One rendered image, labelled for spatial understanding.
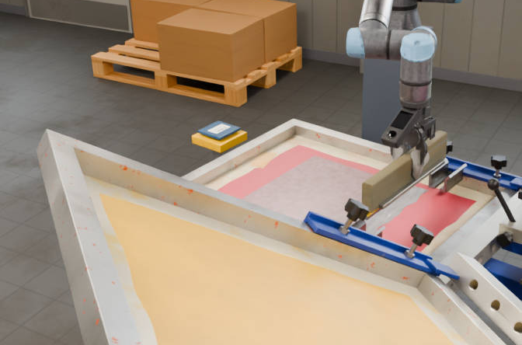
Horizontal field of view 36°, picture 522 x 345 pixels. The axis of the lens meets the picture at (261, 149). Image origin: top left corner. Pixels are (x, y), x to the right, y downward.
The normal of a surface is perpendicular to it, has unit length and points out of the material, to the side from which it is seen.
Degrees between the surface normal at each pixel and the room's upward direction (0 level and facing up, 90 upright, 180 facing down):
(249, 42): 90
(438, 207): 0
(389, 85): 90
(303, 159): 0
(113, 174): 90
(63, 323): 0
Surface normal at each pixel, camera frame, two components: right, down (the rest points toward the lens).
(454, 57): -0.50, 0.39
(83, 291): -0.81, -0.33
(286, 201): -0.04, -0.90
